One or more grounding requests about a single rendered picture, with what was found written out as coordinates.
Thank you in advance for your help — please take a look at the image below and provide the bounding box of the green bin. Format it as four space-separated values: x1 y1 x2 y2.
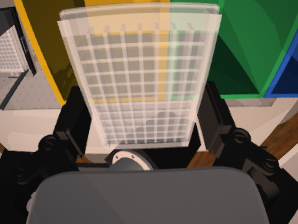
170 0 298 99

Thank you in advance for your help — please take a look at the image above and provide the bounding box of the yellow bin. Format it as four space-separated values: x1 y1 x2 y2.
14 0 170 106

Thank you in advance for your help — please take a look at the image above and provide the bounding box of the blue bin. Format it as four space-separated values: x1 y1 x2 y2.
263 28 298 98

